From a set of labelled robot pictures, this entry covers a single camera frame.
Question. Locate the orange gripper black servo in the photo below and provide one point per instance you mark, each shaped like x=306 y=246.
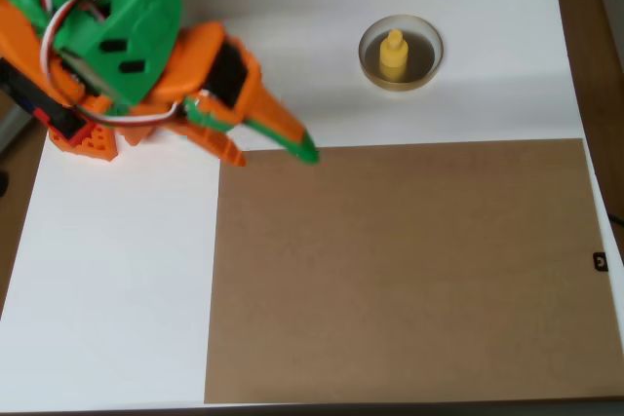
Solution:
x=213 y=61

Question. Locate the small yellow plastic piece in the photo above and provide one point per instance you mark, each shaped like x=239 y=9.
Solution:
x=392 y=60

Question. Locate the orange robot base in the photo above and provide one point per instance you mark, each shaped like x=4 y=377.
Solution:
x=97 y=143

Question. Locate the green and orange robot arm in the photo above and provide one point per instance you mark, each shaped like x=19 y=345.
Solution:
x=136 y=21

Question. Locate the round shallow gold-rimmed dish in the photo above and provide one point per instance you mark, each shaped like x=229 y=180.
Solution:
x=424 y=53

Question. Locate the brown rectangular board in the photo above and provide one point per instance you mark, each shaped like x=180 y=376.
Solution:
x=414 y=265

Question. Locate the small black clip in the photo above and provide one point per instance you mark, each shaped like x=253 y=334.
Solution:
x=600 y=262

